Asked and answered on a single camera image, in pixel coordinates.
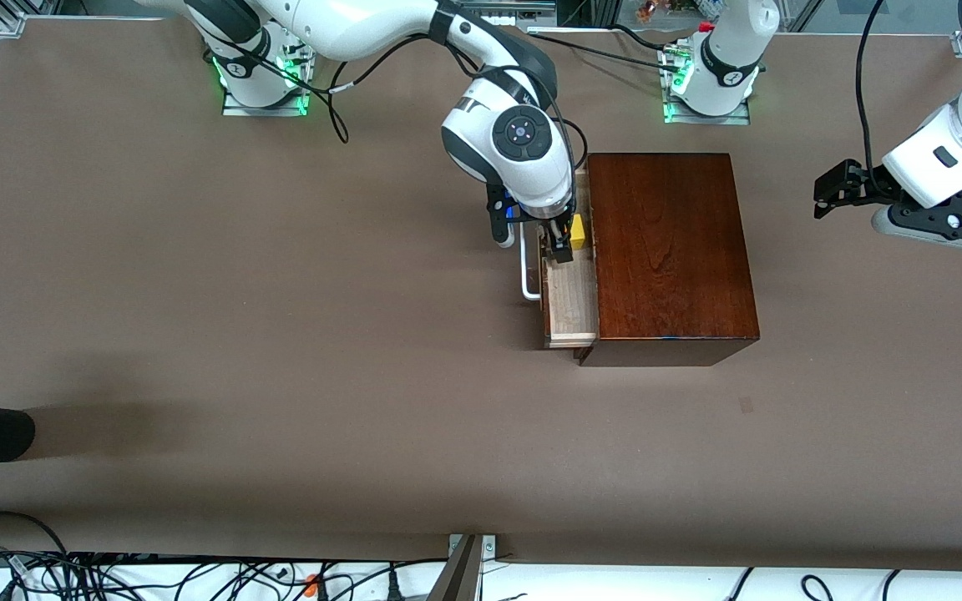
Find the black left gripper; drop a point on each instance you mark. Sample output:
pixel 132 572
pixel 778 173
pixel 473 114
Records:
pixel 872 181

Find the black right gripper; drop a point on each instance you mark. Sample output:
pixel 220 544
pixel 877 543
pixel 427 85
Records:
pixel 560 235

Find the yellow cube block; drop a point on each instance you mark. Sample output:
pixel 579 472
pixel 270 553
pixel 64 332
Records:
pixel 579 234

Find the wooden drawer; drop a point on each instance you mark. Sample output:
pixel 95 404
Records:
pixel 569 309

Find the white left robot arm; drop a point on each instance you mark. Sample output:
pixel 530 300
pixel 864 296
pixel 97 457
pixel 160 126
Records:
pixel 731 58

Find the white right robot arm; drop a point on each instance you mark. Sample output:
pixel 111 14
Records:
pixel 531 175

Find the dark wooden drawer cabinet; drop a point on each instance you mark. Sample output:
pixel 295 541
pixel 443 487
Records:
pixel 673 267

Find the copper coloured object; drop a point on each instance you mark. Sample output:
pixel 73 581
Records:
pixel 650 10

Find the grey metal pole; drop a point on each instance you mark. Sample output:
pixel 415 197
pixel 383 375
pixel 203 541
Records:
pixel 458 576

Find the brown table cover sheet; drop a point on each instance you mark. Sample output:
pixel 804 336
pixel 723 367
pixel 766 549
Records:
pixel 197 376

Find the small orange clip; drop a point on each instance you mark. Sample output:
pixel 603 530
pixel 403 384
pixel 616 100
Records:
pixel 311 583

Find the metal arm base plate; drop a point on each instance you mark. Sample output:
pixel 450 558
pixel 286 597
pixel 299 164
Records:
pixel 264 111
pixel 698 120

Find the metal bracket with screws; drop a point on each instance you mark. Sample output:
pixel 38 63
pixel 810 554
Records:
pixel 490 547

